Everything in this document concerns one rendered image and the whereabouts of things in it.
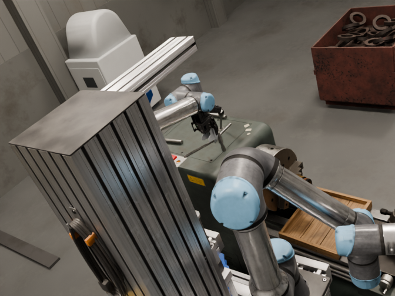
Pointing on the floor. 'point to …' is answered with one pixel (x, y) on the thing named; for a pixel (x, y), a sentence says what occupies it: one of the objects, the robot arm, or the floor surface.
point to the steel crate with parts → (358, 59)
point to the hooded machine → (101, 50)
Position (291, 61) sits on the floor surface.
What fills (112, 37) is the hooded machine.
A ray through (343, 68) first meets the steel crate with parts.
